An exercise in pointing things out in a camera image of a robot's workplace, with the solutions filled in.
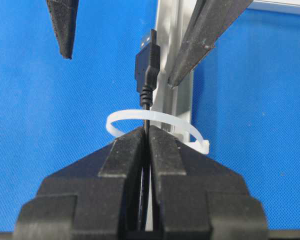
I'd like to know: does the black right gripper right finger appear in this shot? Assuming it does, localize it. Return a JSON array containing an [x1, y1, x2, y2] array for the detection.
[[148, 126, 268, 240]]

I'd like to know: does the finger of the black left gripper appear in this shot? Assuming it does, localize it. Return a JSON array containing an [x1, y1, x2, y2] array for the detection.
[[167, 0, 252, 88], [46, 0, 79, 60]]

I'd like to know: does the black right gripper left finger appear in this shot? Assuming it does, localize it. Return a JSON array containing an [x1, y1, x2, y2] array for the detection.
[[13, 127, 145, 240]]

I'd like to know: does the black USB cable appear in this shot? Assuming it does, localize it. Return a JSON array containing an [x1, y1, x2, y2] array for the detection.
[[134, 28, 162, 233]]

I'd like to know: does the white zip tie loop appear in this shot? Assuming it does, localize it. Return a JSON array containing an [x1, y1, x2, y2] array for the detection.
[[105, 109, 210, 155]]

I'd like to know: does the silver aluminium extrusion frame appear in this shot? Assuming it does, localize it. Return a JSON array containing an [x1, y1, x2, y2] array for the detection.
[[149, 0, 300, 148]]

